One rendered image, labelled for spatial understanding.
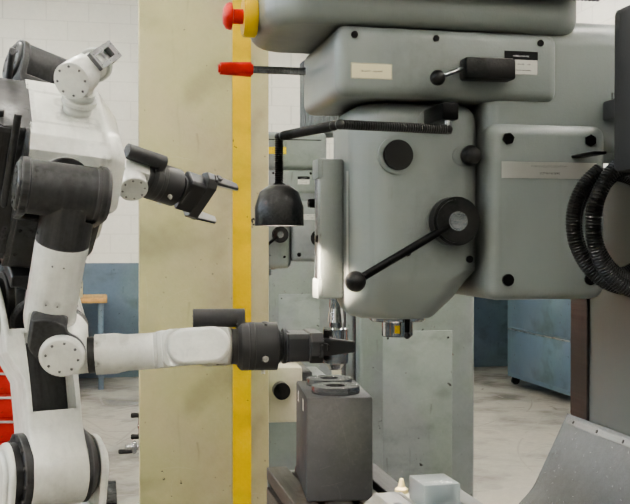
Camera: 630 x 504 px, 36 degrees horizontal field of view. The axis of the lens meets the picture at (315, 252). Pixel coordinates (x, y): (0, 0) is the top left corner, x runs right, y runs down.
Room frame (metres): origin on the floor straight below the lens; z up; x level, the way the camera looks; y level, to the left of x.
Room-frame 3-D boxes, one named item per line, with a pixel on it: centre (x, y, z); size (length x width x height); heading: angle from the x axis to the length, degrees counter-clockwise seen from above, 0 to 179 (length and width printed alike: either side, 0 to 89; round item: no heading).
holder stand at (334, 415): (1.85, -0.03, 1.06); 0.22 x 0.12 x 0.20; 6
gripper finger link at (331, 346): (1.77, -0.04, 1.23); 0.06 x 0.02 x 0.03; 99
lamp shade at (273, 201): (1.43, 0.05, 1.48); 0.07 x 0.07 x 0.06
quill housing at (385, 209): (1.51, -0.13, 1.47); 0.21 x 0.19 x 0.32; 12
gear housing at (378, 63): (1.51, -0.17, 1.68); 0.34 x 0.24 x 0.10; 102
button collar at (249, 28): (1.46, 0.10, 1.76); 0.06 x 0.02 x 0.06; 12
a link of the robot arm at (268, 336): (1.79, 0.05, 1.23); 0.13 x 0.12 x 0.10; 9
